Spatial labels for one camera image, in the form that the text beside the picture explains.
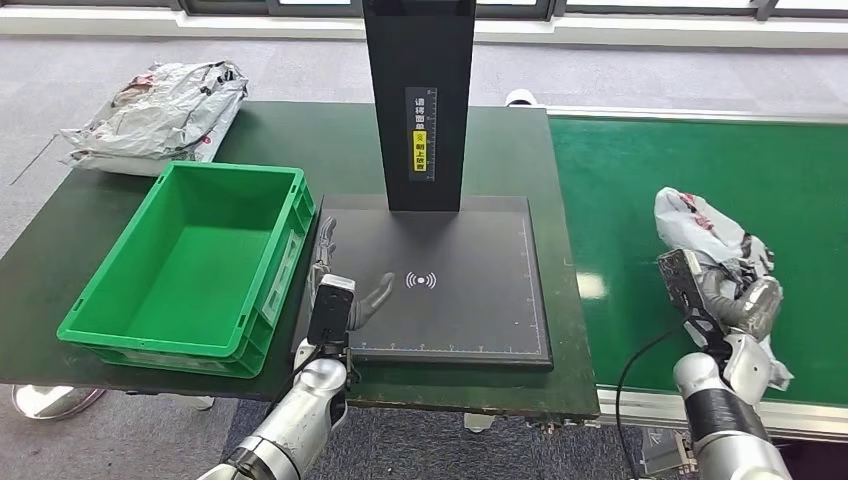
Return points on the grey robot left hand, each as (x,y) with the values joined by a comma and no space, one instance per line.
(371,301)

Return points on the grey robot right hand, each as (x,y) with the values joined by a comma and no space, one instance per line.
(758,308)

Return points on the white parcel bag red dot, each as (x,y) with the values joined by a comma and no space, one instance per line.
(689,225)

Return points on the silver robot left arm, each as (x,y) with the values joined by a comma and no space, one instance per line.
(298,417)

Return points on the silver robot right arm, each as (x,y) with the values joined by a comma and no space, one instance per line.
(722,424)

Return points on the black inbound scanner machine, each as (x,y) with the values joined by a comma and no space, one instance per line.
(477,285)

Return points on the green conveyor belt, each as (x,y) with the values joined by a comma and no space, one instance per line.
(629,199)

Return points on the white conveyor roller end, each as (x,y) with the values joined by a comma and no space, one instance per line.
(520,98)

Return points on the crumpled grey parcel bag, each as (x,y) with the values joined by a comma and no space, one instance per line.
(132,167)
(159,112)

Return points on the black yellow label sticker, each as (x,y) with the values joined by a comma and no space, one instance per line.
(420,152)

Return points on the white table foot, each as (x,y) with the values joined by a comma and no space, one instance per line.
(202,404)
(478,422)

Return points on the dark green table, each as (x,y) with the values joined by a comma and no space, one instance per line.
(318,146)

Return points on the green plastic crate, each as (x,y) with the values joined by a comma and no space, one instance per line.
(199,278)

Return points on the white window sill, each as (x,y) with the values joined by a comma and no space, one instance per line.
(596,32)

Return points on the chrome round base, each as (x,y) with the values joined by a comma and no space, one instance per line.
(46,404)

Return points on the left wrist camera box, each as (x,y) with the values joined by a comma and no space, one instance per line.
(331,311)

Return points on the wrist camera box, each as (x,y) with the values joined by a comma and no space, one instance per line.
(682,285)
(331,311)

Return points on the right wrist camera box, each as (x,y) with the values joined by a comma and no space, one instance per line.
(682,285)

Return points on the aluminium conveyor frame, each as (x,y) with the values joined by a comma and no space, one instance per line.
(815,417)

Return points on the metal conveyor bracket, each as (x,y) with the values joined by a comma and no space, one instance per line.
(666,454)

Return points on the dark window frame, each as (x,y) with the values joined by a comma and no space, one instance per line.
(225,8)

